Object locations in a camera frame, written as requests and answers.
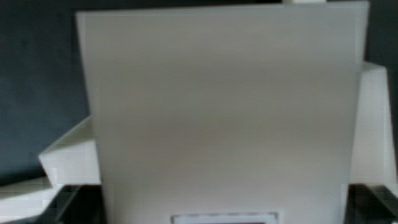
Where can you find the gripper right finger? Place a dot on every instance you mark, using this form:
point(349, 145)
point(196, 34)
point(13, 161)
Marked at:
point(372, 205)

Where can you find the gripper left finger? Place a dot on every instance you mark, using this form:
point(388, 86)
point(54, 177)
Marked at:
point(77, 206)

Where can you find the white cabinet body box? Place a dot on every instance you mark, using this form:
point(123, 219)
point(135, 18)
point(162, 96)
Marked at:
point(71, 156)

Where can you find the white cabinet top block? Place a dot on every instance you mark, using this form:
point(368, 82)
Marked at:
point(215, 199)

